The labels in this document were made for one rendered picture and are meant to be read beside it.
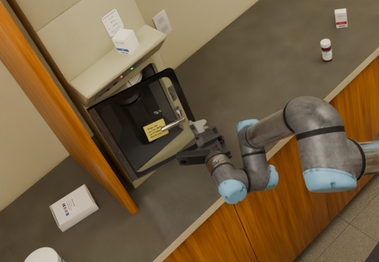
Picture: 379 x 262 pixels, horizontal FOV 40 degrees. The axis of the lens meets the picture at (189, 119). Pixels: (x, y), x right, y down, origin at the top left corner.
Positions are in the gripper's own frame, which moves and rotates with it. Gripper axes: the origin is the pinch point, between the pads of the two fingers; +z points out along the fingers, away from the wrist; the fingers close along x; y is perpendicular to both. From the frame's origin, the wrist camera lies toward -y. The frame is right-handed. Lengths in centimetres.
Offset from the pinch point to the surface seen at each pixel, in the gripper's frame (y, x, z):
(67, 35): -22, 44, 12
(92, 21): -13.6, 43.2, 14.7
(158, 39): 2.1, 31.2, 8.3
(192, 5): 27, -7, 75
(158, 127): -10.1, -1.7, 7.2
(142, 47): -3.3, 31.2, 8.4
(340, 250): 44, -119, -7
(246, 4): 55, -27, 84
